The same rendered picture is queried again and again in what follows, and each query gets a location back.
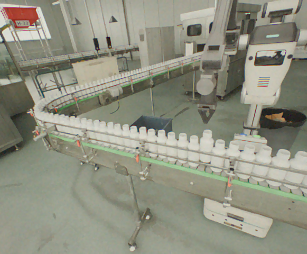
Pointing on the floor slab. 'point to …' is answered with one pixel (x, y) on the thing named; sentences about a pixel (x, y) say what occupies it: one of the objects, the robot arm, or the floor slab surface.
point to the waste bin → (280, 128)
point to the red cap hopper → (21, 17)
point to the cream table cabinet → (95, 70)
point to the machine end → (232, 61)
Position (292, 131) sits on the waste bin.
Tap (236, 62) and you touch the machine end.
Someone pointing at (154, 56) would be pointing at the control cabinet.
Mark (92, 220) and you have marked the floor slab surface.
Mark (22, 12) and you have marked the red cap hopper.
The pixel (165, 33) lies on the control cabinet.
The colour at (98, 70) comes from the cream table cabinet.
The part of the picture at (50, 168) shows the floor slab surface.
